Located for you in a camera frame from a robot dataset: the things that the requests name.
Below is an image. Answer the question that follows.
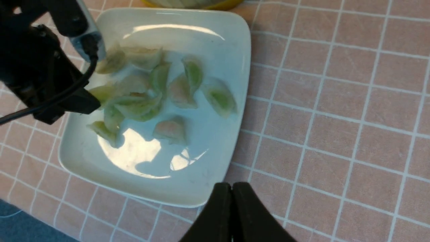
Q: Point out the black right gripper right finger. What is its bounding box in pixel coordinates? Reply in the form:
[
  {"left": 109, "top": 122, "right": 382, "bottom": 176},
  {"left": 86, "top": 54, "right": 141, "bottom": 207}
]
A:
[{"left": 232, "top": 182, "right": 296, "bottom": 242}]

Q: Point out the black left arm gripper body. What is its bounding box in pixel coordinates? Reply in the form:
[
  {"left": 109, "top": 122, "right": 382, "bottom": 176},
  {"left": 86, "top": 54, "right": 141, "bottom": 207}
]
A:
[{"left": 0, "top": 0, "right": 101, "bottom": 125}]

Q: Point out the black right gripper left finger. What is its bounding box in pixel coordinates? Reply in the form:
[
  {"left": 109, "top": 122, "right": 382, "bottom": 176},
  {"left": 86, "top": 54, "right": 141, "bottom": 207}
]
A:
[{"left": 180, "top": 183, "right": 232, "bottom": 242}]

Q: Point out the white square plate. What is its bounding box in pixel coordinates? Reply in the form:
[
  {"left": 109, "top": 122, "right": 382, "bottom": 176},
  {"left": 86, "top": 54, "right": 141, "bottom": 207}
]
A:
[{"left": 58, "top": 8, "right": 251, "bottom": 208}]

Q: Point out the pale dumpling plate top-left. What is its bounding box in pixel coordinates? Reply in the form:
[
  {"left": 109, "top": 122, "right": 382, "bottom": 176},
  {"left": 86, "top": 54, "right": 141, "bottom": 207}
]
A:
[{"left": 95, "top": 42, "right": 127, "bottom": 75}]

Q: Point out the green dumpling plate lower left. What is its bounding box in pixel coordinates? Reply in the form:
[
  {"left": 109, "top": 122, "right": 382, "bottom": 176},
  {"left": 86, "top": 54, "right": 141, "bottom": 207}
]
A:
[{"left": 103, "top": 105, "right": 125, "bottom": 133}]

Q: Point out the pink dumpling plate bottom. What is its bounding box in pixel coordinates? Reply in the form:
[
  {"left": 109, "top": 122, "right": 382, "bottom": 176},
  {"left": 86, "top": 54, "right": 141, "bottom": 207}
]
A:
[{"left": 153, "top": 116, "right": 187, "bottom": 146}]

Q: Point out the green dumpling plate bottom edge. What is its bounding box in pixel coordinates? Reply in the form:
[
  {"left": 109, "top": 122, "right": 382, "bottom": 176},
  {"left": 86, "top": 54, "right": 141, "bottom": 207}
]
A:
[{"left": 86, "top": 121, "right": 118, "bottom": 148}]

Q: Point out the white dumpling plate top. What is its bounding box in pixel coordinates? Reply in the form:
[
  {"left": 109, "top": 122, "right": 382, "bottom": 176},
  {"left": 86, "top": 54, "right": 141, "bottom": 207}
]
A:
[{"left": 122, "top": 46, "right": 163, "bottom": 71}]

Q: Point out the large green dumpling plate centre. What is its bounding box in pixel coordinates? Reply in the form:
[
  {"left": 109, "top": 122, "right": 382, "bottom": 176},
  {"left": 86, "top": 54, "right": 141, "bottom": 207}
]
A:
[{"left": 104, "top": 92, "right": 163, "bottom": 122}]

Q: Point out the green dumpling plate upper middle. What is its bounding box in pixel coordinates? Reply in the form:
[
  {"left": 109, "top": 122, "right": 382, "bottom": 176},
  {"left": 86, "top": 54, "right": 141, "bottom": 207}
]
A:
[{"left": 149, "top": 62, "right": 171, "bottom": 97}]

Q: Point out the green dumpling plate far right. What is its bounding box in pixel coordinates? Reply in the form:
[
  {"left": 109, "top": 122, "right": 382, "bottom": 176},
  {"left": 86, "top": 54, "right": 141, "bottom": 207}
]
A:
[{"left": 201, "top": 77, "right": 238, "bottom": 119}]

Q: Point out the pink dumpling plate centre right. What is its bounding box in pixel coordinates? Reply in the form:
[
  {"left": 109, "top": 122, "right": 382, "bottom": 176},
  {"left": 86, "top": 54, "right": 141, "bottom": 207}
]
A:
[{"left": 167, "top": 73, "right": 198, "bottom": 109}]

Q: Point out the green dumpling plate top right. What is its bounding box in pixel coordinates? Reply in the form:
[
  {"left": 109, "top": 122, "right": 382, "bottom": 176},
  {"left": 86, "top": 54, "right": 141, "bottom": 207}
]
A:
[{"left": 181, "top": 56, "right": 203, "bottom": 95}]

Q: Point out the yellow-rimmed bamboo steamer basket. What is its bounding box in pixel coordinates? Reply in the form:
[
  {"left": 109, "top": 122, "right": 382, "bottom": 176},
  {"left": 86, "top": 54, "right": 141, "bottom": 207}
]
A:
[{"left": 142, "top": 0, "right": 243, "bottom": 11}]

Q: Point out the black cable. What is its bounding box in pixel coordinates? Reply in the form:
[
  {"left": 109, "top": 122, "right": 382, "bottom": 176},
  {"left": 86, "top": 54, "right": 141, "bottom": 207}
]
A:
[{"left": 0, "top": 34, "right": 99, "bottom": 125}]

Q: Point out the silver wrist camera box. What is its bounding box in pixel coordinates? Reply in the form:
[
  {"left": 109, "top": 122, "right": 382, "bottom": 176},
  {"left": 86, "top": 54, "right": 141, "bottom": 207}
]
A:
[{"left": 69, "top": 0, "right": 106, "bottom": 62}]

